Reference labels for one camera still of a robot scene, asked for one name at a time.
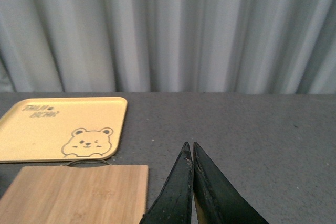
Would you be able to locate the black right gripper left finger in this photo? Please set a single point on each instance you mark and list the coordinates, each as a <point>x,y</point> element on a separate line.
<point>174,202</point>

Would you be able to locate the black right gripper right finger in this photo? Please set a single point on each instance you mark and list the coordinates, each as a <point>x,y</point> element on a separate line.
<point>216,199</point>

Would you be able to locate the wooden cutting board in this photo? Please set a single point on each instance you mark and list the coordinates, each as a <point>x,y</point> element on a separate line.
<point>64,194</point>

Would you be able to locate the yellow bear tray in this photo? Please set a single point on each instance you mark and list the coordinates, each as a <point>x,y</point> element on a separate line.
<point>62,129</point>

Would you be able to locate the grey curtain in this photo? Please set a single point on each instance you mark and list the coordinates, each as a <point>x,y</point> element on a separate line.
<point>244,46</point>

